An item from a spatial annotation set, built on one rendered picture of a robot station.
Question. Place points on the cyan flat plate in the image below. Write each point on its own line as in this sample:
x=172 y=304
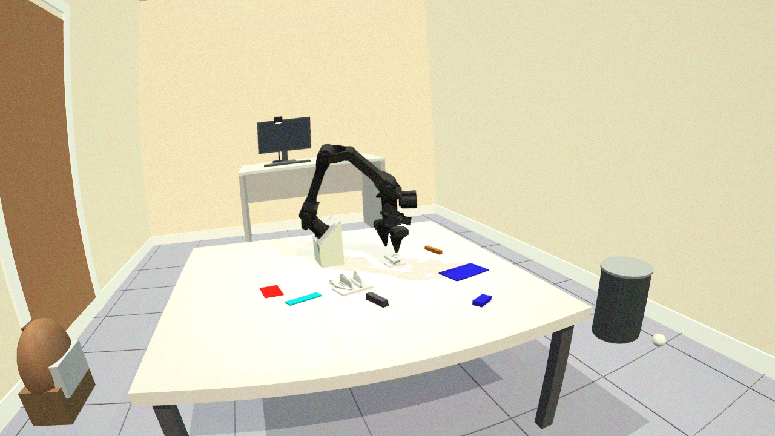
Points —
x=303 y=299

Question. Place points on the small blue block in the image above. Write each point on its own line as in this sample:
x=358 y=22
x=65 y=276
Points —
x=481 y=300

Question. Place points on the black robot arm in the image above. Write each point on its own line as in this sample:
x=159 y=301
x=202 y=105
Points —
x=389 y=189

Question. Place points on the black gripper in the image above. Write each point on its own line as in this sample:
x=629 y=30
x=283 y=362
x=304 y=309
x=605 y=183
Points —
x=388 y=225

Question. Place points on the blue flat rectangular plate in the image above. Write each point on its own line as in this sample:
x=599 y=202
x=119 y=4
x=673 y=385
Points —
x=463 y=271

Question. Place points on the small orange bar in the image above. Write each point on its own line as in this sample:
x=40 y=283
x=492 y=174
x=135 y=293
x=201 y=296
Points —
x=434 y=250

